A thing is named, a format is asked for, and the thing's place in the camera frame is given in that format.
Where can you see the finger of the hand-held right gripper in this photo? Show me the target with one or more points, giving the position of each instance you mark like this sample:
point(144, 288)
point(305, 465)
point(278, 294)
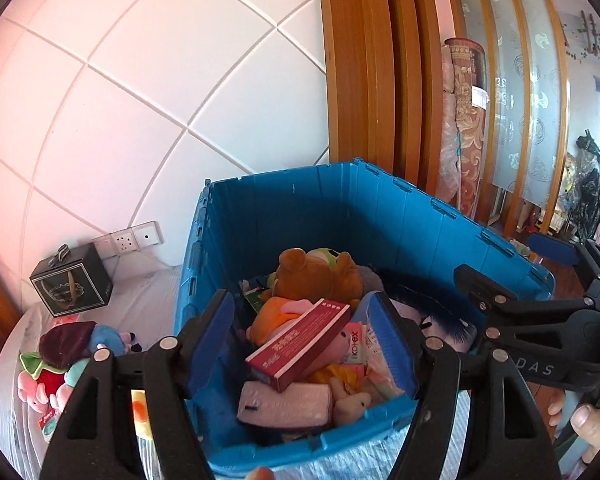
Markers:
point(555, 250)
point(545, 340)

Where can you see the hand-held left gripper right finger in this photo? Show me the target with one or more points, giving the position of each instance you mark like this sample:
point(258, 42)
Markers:
point(392, 345)

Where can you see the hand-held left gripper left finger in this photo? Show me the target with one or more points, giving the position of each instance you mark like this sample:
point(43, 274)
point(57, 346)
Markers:
point(210, 345)

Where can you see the colourful pad packet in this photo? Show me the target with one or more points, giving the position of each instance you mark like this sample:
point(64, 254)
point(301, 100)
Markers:
point(357, 347)

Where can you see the blue fluffy duster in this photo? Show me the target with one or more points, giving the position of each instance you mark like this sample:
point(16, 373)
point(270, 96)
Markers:
point(440, 320)

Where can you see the long red box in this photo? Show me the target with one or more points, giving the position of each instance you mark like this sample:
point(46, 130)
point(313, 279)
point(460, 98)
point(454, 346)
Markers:
point(295, 350)

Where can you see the brown bear plush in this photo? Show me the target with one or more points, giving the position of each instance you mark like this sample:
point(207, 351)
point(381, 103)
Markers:
point(310, 280)

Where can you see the blue plastic crate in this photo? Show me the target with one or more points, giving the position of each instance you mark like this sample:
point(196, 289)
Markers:
point(330, 200)

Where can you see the person's right hand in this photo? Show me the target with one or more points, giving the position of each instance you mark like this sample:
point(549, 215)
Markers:
point(590, 425)

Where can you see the person's left hand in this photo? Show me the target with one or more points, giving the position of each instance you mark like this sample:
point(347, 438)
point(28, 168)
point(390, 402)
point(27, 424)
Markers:
point(261, 475)

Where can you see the black plastic bag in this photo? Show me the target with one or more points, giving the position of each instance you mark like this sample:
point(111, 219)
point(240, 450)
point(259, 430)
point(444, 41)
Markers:
point(587, 200)

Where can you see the small green white box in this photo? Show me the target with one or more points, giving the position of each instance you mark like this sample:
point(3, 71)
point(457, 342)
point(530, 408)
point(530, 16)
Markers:
point(252, 297)

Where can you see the grey plush toy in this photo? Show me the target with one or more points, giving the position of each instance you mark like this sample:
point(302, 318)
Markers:
point(370, 280)

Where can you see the pink pig plush orange dress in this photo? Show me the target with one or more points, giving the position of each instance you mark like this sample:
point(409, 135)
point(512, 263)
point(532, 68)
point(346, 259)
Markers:
point(275, 321)

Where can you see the small beige plush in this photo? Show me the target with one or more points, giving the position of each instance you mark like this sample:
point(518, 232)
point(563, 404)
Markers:
point(350, 402)

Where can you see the pale pink tissue pack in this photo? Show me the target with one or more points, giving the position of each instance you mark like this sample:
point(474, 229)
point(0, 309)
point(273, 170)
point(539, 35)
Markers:
point(285, 405)

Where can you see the frosted glass wooden partition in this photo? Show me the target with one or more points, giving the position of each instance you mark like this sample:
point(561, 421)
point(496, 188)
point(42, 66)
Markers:
point(515, 110)

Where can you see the pig plush with maroon hat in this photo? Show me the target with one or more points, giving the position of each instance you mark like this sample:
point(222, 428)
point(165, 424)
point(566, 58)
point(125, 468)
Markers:
point(70, 342)

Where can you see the red gold rolled carpet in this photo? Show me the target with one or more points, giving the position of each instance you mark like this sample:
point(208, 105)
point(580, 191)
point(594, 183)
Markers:
point(470, 125)

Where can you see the black cube box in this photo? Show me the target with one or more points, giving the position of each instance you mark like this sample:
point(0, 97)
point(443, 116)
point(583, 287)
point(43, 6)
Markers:
point(70, 285)

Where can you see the pink rolled carpet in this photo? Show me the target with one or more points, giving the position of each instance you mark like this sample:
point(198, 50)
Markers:
point(450, 135)

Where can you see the hanging green vine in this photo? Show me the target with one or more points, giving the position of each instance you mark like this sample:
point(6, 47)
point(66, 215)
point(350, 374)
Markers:
point(587, 40)

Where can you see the green red dinosaur plush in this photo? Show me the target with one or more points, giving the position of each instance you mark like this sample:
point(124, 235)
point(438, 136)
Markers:
point(40, 367)

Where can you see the red white teal box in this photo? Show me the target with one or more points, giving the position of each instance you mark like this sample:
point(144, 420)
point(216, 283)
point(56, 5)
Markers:
point(49, 420)

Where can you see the pink pig plush teal dress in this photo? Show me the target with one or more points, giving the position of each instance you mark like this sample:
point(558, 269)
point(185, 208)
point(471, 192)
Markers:
point(35, 392)

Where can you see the white wall socket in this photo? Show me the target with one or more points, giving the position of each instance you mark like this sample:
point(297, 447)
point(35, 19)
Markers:
point(117, 241)

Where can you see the wooden door frame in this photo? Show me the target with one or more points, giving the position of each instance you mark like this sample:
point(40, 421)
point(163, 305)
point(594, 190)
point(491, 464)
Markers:
point(370, 85)

